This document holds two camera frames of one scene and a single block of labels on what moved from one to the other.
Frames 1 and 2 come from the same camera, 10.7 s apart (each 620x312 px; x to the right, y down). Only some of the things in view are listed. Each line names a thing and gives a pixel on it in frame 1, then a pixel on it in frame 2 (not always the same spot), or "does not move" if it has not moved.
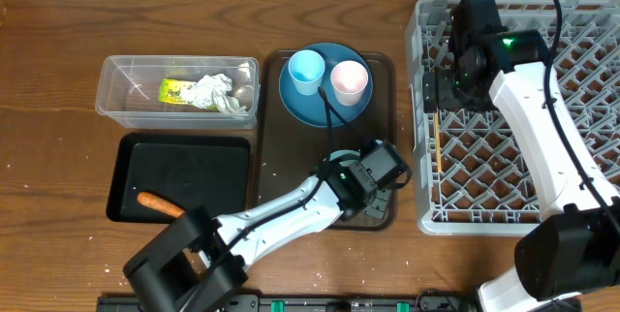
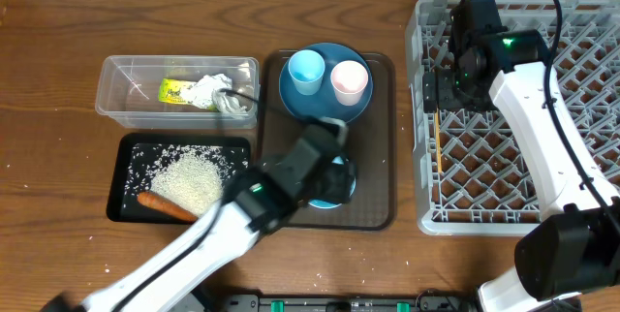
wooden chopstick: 439,155 does not move
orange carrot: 158,203 does not move
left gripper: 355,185 → 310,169
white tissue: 212,91 does not move
